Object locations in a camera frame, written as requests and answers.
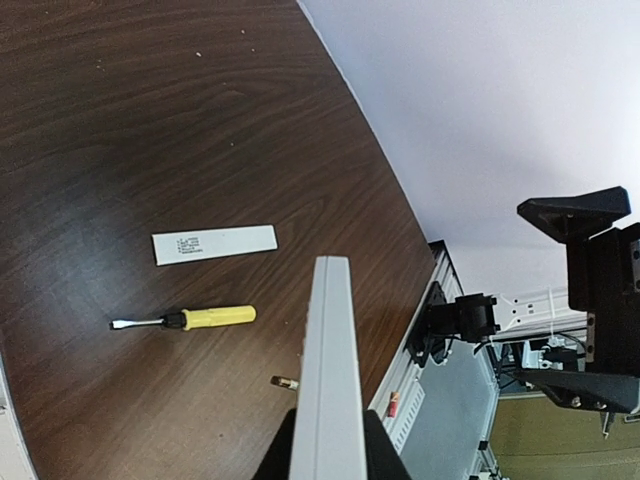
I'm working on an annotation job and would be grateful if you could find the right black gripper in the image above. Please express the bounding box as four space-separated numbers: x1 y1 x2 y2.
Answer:
512 186 639 414

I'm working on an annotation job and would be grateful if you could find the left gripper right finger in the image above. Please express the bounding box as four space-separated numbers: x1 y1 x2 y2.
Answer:
363 410 411 480

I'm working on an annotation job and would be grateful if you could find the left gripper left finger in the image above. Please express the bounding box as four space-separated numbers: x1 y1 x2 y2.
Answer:
252 408 297 480

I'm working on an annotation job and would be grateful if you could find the white air conditioner remote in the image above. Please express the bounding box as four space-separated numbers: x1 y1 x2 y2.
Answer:
288 256 367 479

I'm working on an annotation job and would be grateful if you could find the yellow handled screwdriver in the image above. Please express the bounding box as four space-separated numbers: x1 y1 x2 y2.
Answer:
110 305 257 331

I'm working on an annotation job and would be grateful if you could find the white battery cover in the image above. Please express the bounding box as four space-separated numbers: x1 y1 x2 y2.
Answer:
151 225 278 266

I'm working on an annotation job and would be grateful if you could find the red yellow battery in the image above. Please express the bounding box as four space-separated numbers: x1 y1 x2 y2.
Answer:
386 391 400 418

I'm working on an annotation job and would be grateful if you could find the gold white battery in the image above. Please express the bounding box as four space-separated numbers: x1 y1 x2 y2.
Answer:
270 376 299 391

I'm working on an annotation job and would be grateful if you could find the curved aluminium front rail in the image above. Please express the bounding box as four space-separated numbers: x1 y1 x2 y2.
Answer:
367 239 501 480

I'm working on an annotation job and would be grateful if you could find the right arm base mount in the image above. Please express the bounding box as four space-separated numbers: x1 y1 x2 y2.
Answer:
406 282 500 368

